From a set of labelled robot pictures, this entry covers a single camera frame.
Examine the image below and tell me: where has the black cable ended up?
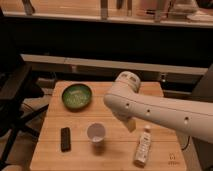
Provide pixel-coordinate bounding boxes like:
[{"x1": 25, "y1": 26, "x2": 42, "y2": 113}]
[{"x1": 179, "y1": 134, "x2": 191, "y2": 151}]

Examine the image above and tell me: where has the white tube bottle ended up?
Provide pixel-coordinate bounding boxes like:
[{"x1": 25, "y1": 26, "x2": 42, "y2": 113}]
[{"x1": 134, "y1": 125, "x2": 151, "y2": 167}]

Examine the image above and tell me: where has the black remote control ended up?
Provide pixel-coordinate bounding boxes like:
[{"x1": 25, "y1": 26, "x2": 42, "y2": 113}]
[{"x1": 61, "y1": 127, "x2": 71, "y2": 152}]

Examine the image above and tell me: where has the black office chair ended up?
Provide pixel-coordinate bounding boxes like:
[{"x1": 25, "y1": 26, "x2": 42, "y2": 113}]
[{"x1": 0, "y1": 8, "x2": 48, "y2": 171}]

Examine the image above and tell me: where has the green bowl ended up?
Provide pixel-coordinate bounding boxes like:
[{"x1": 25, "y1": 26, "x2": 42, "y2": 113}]
[{"x1": 62, "y1": 83, "x2": 92, "y2": 110}]

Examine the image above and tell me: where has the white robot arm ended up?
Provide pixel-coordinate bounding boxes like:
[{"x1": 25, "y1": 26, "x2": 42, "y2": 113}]
[{"x1": 103, "y1": 71, "x2": 213, "y2": 144}]

